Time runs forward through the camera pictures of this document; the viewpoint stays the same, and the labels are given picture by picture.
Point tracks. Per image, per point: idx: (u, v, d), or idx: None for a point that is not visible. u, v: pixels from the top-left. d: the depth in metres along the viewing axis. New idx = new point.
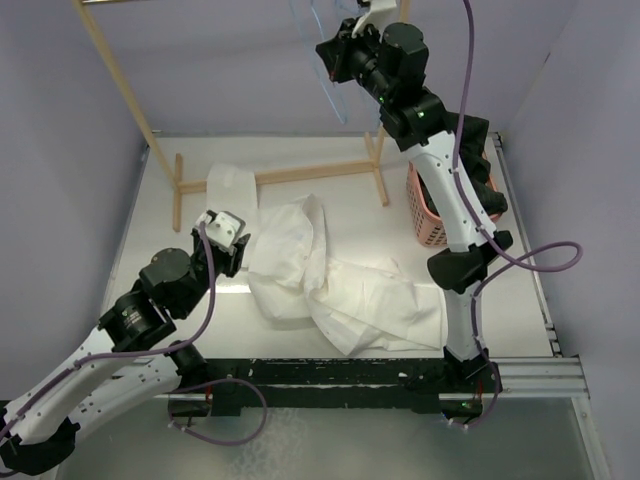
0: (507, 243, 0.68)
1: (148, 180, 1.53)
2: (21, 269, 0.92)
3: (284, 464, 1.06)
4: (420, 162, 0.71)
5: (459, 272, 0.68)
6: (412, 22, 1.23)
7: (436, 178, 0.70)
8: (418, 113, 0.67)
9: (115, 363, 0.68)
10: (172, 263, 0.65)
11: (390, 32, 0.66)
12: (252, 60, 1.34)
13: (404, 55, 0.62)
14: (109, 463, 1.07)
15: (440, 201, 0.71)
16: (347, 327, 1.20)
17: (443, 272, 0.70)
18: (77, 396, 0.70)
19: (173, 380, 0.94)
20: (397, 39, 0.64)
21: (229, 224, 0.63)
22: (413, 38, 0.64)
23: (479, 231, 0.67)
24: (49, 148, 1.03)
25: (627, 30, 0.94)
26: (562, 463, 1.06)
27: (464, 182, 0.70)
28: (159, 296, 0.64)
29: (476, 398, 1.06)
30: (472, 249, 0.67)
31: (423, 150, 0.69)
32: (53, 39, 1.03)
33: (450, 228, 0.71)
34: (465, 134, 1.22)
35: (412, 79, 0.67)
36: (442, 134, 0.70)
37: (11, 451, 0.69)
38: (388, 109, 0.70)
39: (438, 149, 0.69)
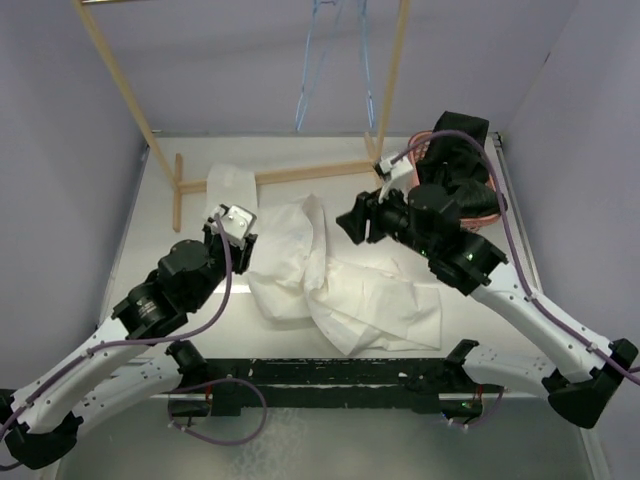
0: (631, 354, 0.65)
1: (148, 180, 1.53)
2: (21, 268, 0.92)
3: (284, 464, 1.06)
4: (491, 300, 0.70)
5: (592, 405, 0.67)
6: (413, 22, 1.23)
7: (522, 314, 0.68)
8: (468, 257, 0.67)
9: (127, 352, 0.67)
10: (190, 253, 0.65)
11: (415, 195, 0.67)
12: (252, 60, 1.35)
13: (437, 212, 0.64)
14: (108, 463, 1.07)
15: (535, 333, 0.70)
16: (347, 327, 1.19)
17: (574, 405, 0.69)
18: (87, 385, 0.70)
19: (175, 379, 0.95)
20: (426, 200, 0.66)
21: (242, 218, 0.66)
22: (438, 195, 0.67)
23: (592, 351, 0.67)
24: (50, 147, 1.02)
25: (627, 31, 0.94)
26: (562, 463, 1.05)
27: (545, 302, 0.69)
28: (173, 286, 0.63)
29: (476, 398, 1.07)
30: (595, 374, 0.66)
31: (492, 290, 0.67)
32: (54, 38, 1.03)
33: (558, 356, 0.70)
34: (465, 134, 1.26)
35: (453, 230, 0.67)
36: (499, 267, 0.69)
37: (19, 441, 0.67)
38: (437, 261, 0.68)
39: (507, 284, 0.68)
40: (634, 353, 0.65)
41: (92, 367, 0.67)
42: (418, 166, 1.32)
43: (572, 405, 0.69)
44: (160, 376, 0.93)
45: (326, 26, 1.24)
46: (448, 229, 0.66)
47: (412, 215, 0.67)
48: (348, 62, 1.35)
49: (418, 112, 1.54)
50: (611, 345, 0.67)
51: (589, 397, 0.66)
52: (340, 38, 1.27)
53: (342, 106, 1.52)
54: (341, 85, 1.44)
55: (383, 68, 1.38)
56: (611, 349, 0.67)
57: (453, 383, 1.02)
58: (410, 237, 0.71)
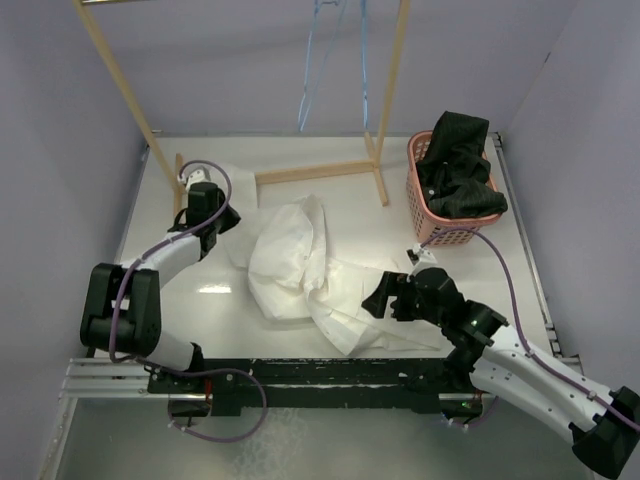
0: (631, 400, 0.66)
1: (148, 180, 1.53)
2: (20, 269, 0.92)
3: (284, 464, 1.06)
4: (497, 357, 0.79)
5: (609, 454, 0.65)
6: (413, 22, 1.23)
7: (522, 367, 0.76)
8: (472, 323, 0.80)
9: (188, 253, 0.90)
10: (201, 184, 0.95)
11: (420, 277, 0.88)
12: (252, 61, 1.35)
13: (436, 288, 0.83)
14: (108, 463, 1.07)
15: (541, 386, 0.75)
16: (347, 328, 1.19)
17: (593, 453, 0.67)
18: (169, 270, 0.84)
19: (189, 349, 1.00)
20: (425, 280, 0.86)
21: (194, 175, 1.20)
22: (435, 275, 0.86)
23: (593, 399, 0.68)
24: (49, 147, 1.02)
25: (628, 30, 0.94)
26: (562, 464, 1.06)
27: (546, 356, 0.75)
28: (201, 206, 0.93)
29: (476, 399, 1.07)
30: (598, 420, 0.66)
31: (494, 350, 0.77)
32: (54, 39, 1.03)
33: (566, 408, 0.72)
34: (463, 135, 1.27)
35: (455, 302, 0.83)
36: (502, 330, 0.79)
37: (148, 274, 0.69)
38: (453, 332, 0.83)
39: (506, 343, 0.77)
40: (634, 399, 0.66)
41: (176, 249, 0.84)
42: (419, 165, 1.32)
43: (586, 455, 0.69)
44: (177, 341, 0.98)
45: (326, 26, 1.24)
46: (449, 302, 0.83)
47: (422, 294, 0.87)
48: (348, 62, 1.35)
49: (418, 112, 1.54)
50: (612, 393, 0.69)
51: (600, 447, 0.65)
52: (340, 38, 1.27)
53: (343, 106, 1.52)
54: (341, 85, 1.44)
55: (383, 69, 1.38)
56: (612, 398, 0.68)
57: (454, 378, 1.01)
58: (430, 315, 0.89)
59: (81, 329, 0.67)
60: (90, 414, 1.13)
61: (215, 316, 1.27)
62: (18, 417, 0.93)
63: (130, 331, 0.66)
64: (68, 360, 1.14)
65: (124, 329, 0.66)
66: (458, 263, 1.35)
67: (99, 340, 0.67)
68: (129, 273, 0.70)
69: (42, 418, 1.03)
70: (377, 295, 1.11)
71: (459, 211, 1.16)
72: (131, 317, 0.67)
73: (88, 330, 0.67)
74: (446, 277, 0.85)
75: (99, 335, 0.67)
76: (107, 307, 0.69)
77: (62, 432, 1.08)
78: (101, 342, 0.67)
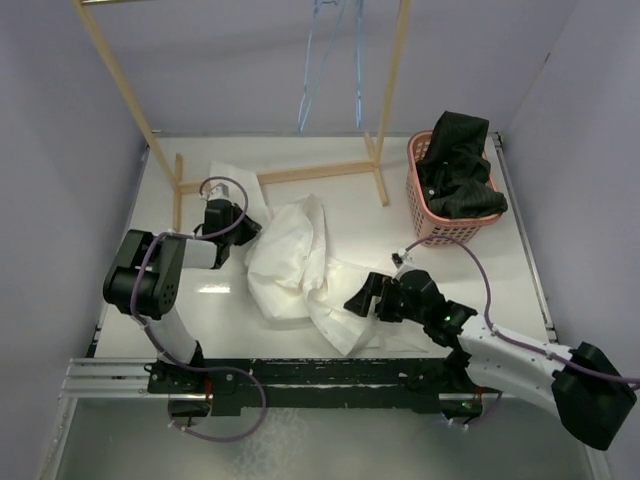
0: (588, 352, 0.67)
1: (148, 180, 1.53)
2: (20, 269, 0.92)
3: (284, 464, 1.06)
4: (472, 345, 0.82)
5: (582, 412, 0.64)
6: (412, 22, 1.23)
7: (491, 347, 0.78)
8: (447, 320, 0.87)
9: (204, 254, 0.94)
10: (218, 202, 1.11)
11: (405, 277, 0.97)
12: (252, 61, 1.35)
13: (419, 289, 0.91)
14: (108, 463, 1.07)
15: (512, 360, 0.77)
16: (346, 327, 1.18)
17: (573, 416, 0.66)
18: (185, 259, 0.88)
19: (192, 342, 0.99)
20: (409, 280, 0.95)
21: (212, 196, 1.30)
22: (419, 276, 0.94)
23: (552, 357, 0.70)
24: (49, 147, 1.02)
25: (629, 29, 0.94)
26: (561, 463, 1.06)
27: (511, 333, 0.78)
28: (217, 220, 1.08)
29: (476, 399, 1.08)
30: (558, 376, 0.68)
31: (466, 338, 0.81)
32: (54, 39, 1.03)
33: (535, 374, 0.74)
34: (465, 135, 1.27)
35: (435, 302, 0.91)
36: (475, 319, 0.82)
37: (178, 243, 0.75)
38: (433, 329, 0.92)
39: (474, 329, 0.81)
40: (592, 351, 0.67)
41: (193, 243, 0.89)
42: (419, 165, 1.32)
43: (569, 420, 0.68)
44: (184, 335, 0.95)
45: (326, 26, 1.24)
46: (432, 301, 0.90)
47: (407, 294, 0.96)
48: (348, 62, 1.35)
49: (417, 112, 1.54)
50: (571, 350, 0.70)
51: (568, 404, 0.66)
52: (340, 39, 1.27)
53: (343, 105, 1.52)
54: (341, 85, 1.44)
55: (383, 68, 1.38)
56: (570, 354, 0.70)
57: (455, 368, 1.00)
58: (415, 315, 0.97)
59: (104, 284, 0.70)
60: (90, 414, 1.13)
61: (214, 316, 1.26)
62: (18, 417, 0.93)
63: (151, 286, 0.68)
64: (68, 360, 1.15)
65: (145, 285, 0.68)
66: (456, 262, 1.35)
67: (120, 297, 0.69)
68: (159, 240, 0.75)
69: (42, 418, 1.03)
70: (359, 295, 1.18)
71: (459, 210, 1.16)
72: (153, 275, 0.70)
73: (110, 285, 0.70)
74: (427, 277, 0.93)
75: (121, 290, 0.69)
76: (133, 268, 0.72)
77: (61, 432, 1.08)
78: (122, 298, 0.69)
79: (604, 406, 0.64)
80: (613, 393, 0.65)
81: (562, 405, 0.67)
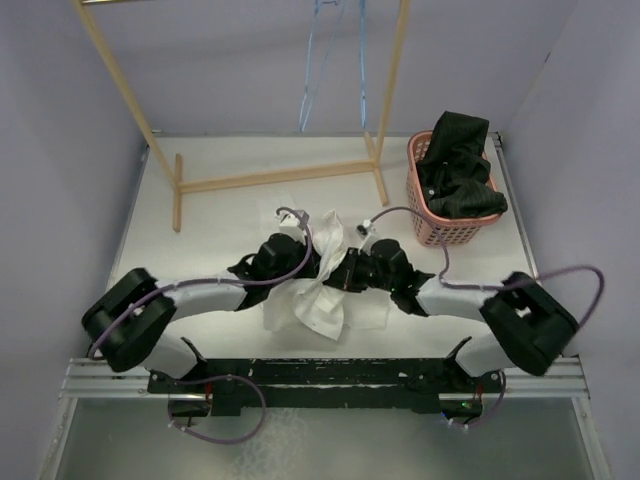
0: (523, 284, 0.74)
1: (148, 180, 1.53)
2: (19, 269, 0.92)
3: (284, 464, 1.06)
4: (429, 301, 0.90)
5: (512, 328, 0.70)
6: (412, 23, 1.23)
7: (440, 296, 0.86)
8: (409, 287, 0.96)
9: (231, 296, 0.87)
10: (281, 243, 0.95)
11: (375, 246, 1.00)
12: (252, 60, 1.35)
13: (390, 257, 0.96)
14: (108, 464, 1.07)
15: (455, 304, 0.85)
16: (332, 315, 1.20)
17: (505, 339, 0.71)
18: (198, 306, 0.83)
19: (192, 360, 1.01)
20: (380, 249, 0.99)
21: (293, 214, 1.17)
22: (389, 245, 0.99)
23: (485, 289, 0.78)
24: (49, 146, 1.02)
25: (628, 29, 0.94)
26: (561, 464, 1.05)
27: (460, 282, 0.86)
28: (266, 263, 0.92)
29: (476, 398, 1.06)
30: (488, 301, 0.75)
31: (422, 294, 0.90)
32: (54, 39, 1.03)
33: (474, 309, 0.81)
34: (464, 135, 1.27)
35: (405, 271, 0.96)
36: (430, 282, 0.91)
37: (156, 311, 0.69)
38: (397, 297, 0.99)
39: (432, 283, 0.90)
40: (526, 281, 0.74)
41: (215, 291, 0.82)
42: (419, 165, 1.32)
43: (506, 346, 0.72)
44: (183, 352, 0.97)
45: (326, 26, 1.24)
46: (401, 270, 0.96)
47: (376, 261, 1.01)
48: (348, 62, 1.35)
49: (417, 112, 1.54)
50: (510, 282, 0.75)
51: (497, 323, 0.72)
52: (340, 39, 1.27)
53: (342, 105, 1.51)
54: (340, 84, 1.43)
55: (383, 69, 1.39)
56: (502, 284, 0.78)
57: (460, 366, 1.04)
58: (378, 280, 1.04)
59: (88, 311, 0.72)
60: (90, 414, 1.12)
61: (214, 316, 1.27)
62: (17, 417, 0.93)
63: (118, 343, 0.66)
64: (68, 360, 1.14)
65: (115, 338, 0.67)
66: (456, 261, 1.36)
67: (95, 330, 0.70)
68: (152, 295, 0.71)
69: (42, 418, 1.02)
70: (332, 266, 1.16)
71: (459, 210, 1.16)
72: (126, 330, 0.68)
73: (92, 315, 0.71)
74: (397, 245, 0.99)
75: (97, 326, 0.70)
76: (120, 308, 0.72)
77: (62, 432, 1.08)
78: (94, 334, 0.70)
79: (538, 331, 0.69)
80: (550, 318, 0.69)
81: (496, 330, 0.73)
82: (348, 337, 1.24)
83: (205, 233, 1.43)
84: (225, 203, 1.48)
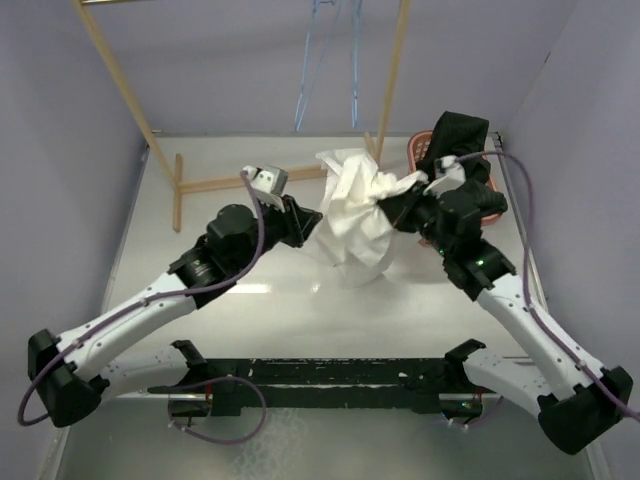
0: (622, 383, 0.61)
1: (148, 180, 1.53)
2: (19, 269, 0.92)
3: (284, 464, 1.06)
4: (490, 304, 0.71)
5: (579, 425, 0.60)
6: (412, 22, 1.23)
7: (517, 320, 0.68)
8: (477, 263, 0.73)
9: (179, 309, 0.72)
10: (235, 218, 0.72)
11: (446, 199, 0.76)
12: (250, 59, 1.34)
13: (461, 216, 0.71)
14: (107, 464, 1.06)
15: (529, 343, 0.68)
16: (375, 242, 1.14)
17: (559, 424, 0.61)
18: (138, 335, 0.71)
19: (184, 370, 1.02)
20: (452, 205, 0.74)
21: (268, 175, 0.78)
22: (466, 203, 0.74)
23: (580, 368, 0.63)
24: (48, 146, 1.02)
25: (628, 29, 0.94)
26: (562, 464, 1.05)
27: (542, 315, 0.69)
28: (223, 250, 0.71)
29: (476, 398, 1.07)
30: (579, 391, 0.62)
31: (492, 294, 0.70)
32: (54, 39, 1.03)
33: (545, 365, 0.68)
34: (464, 134, 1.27)
35: (472, 236, 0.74)
36: (509, 278, 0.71)
37: (55, 385, 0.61)
38: (450, 264, 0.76)
39: (507, 290, 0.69)
40: (627, 382, 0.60)
41: (147, 316, 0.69)
42: (419, 166, 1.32)
43: (552, 422, 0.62)
44: (171, 363, 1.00)
45: (325, 26, 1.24)
46: (467, 233, 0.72)
47: (440, 216, 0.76)
48: (348, 62, 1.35)
49: (417, 111, 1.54)
50: (602, 368, 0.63)
51: (570, 415, 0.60)
52: (339, 38, 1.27)
53: (342, 105, 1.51)
54: (340, 84, 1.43)
55: (383, 69, 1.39)
56: (601, 373, 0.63)
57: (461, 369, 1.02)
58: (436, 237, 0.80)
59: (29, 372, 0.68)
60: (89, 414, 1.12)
61: (214, 316, 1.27)
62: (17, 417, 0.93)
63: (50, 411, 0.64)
64: None
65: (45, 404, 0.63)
66: None
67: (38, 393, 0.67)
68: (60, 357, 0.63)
69: (42, 418, 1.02)
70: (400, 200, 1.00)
71: None
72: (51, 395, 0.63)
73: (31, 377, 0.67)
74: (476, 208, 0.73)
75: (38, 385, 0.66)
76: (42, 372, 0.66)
77: (61, 433, 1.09)
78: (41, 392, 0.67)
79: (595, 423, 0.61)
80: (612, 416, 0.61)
81: (558, 413, 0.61)
82: (348, 337, 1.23)
83: (205, 232, 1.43)
84: (225, 203, 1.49)
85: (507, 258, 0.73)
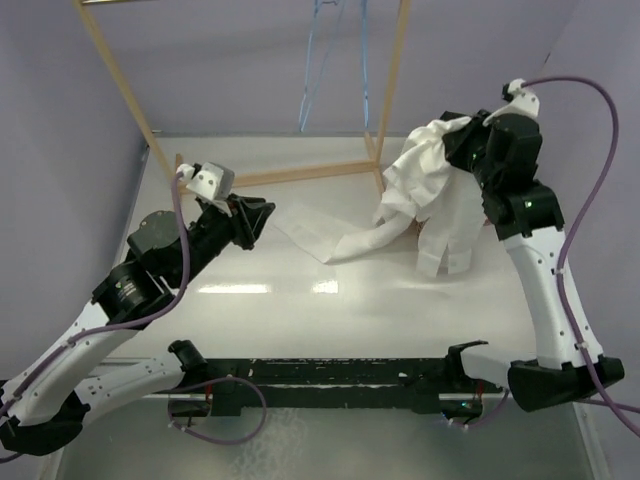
0: (612, 373, 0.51)
1: (148, 180, 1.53)
2: (20, 268, 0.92)
3: (284, 464, 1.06)
4: (515, 253, 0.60)
5: (545, 396, 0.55)
6: (412, 23, 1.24)
7: (536, 279, 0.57)
8: (525, 204, 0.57)
9: (114, 340, 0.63)
10: (162, 229, 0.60)
11: (502, 116, 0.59)
12: (250, 59, 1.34)
13: (514, 136, 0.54)
14: (107, 464, 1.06)
15: (538, 310, 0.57)
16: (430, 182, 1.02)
17: (532, 388, 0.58)
18: (77, 375, 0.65)
19: (177, 375, 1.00)
20: (509, 123, 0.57)
21: (210, 176, 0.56)
22: (528, 125, 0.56)
23: (578, 349, 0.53)
24: (48, 146, 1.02)
25: (628, 29, 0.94)
26: (563, 464, 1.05)
27: (567, 287, 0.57)
28: (154, 266, 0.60)
29: (476, 398, 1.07)
30: (564, 368, 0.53)
31: (522, 242, 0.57)
32: (54, 39, 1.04)
33: (540, 334, 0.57)
34: None
35: (523, 168, 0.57)
36: (551, 230, 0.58)
37: (8, 435, 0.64)
38: (490, 195, 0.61)
39: (541, 245, 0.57)
40: (619, 375, 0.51)
41: (76, 357, 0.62)
42: None
43: (529, 383, 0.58)
44: (163, 371, 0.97)
45: (325, 26, 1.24)
46: (518, 162, 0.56)
47: (493, 136, 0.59)
48: (348, 62, 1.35)
49: (417, 112, 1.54)
50: (601, 355, 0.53)
51: (544, 382, 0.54)
52: (339, 38, 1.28)
53: (342, 105, 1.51)
54: (340, 84, 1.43)
55: (382, 69, 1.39)
56: (597, 360, 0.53)
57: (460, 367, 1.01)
58: (483, 166, 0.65)
59: None
60: None
61: (214, 317, 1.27)
62: None
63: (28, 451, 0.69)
64: None
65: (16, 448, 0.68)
66: None
67: None
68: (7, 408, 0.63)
69: None
70: (457, 130, 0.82)
71: None
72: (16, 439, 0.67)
73: None
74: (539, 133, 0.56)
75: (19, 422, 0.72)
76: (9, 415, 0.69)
77: None
78: None
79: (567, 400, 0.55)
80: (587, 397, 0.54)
81: (532, 374, 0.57)
82: (348, 337, 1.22)
83: None
84: None
85: (560, 207, 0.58)
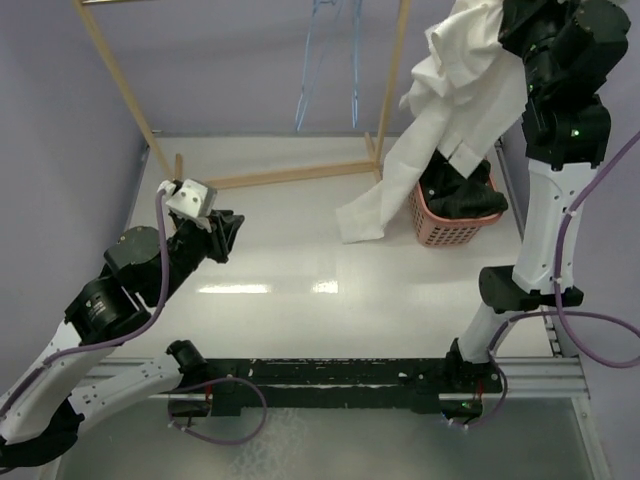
0: (570, 299, 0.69)
1: (148, 180, 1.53)
2: (20, 268, 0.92)
3: (284, 464, 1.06)
4: (539, 181, 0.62)
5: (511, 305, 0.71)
6: (412, 22, 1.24)
7: (546, 212, 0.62)
8: (572, 130, 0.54)
9: (91, 357, 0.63)
10: (140, 245, 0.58)
11: (586, 7, 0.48)
12: (251, 59, 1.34)
13: (593, 44, 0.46)
14: (108, 464, 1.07)
15: (537, 236, 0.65)
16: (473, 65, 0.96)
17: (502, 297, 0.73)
18: (62, 389, 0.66)
19: (175, 377, 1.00)
20: (591, 20, 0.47)
21: (195, 192, 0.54)
22: (613, 27, 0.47)
23: (553, 280, 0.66)
24: (49, 146, 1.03)
25: None
26: (562, 464, 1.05)
27: (571, 224, 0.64)
28: (130, 283, 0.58)
29: (476, 398, 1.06)
30: (534, 291, 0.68)
31: (548, 173, 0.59)
32: (55, 39, 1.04)
33: (526, 254, 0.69)
34: None
35: (586, 79, 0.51)
36: (582, 166, 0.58)
37: None
38: (537, 106, 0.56)
39: (566, 182, 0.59)
40: (573, 301, 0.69)
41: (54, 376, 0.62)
42: None
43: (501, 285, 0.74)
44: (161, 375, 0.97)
45: (325, 26, 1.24)
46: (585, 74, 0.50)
47: (565, 30, 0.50)
48: (348, 62, 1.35)
49: None
50: (568, 287, 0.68)
51: (515, 295, 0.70)
52: (339, 37, 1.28)
53: (341, 105, 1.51)
54: (339, 84, 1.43)
55: (382, 68, 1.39)
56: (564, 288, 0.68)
57: (459, 365, 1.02)
58: (541, 61, 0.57)
59: None
60: None
61: (214, 317, 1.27)
62: None
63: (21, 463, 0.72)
64: None
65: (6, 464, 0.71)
66: (457, 260, 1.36)
67: None
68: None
69: None
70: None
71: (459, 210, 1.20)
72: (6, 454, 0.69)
73: None
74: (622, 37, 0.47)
75: None
76: None
77: None
78: None
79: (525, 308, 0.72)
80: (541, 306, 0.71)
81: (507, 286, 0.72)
82: (348, 337, 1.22)
83: None
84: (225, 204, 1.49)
85: (605, 140, 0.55)
